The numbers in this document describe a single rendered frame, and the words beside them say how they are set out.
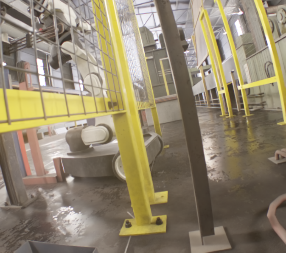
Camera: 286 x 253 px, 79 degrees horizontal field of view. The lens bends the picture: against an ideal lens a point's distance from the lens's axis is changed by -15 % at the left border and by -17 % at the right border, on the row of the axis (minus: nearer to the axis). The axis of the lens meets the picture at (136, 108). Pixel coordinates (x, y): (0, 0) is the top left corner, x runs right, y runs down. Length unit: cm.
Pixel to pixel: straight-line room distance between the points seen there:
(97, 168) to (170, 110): 342
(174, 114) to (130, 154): 391
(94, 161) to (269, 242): 99
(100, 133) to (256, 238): 105
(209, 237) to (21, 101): 55
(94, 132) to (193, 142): 94
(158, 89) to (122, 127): 465
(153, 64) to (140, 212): 488
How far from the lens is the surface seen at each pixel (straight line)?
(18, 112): 26
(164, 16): 54
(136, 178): 65
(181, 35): 573
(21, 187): 126
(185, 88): 49
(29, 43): 126
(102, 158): 122
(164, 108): 450
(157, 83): 531
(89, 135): 137
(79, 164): 132
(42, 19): 169
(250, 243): 60
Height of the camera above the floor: 38
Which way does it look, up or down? 1 degrees up
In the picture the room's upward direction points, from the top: 12 degrees counter-clockwise
